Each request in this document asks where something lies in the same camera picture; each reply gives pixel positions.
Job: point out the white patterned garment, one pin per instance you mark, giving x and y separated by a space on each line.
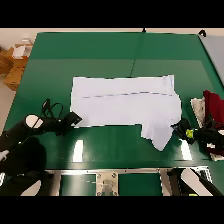
198 110

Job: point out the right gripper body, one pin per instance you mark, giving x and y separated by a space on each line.
182 128

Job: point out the brown cardboard box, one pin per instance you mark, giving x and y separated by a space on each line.
6 61
15 75

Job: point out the white shirt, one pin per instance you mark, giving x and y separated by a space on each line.
123 103

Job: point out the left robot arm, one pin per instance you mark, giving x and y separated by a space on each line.
20 133

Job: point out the silver frame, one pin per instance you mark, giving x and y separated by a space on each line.
106 183

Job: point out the dark red garment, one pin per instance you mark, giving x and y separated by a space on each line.
213 105

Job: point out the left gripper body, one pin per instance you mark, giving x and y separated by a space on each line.
70 121

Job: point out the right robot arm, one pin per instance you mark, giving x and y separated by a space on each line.
208 135

